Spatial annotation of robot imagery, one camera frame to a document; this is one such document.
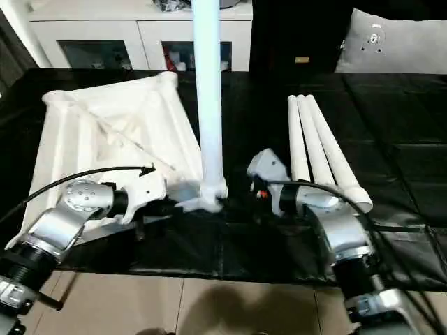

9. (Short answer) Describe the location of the white plastic table leg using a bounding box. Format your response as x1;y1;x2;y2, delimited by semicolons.
296;94;338;186
304;93;373;213
191;0;230;214
286;94;314;183

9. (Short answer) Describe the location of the white plastic table top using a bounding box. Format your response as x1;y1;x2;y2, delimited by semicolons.
6;71;230;252

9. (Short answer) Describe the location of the black work mat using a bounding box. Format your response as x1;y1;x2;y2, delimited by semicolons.
0;68;447;290

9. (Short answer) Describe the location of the black box with gold label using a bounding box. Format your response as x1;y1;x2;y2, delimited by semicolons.
249;0;354;74

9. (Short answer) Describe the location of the white cabinet with glass doors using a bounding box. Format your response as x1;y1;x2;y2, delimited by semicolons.
27;0;254;73

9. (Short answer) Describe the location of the grey printed cushion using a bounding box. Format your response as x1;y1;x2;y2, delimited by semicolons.
334;8;447;75

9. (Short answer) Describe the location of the black tangled item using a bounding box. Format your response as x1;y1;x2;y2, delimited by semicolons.
153;0;183;13

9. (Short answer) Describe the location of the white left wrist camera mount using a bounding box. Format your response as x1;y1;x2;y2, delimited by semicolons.
99;170;168;225

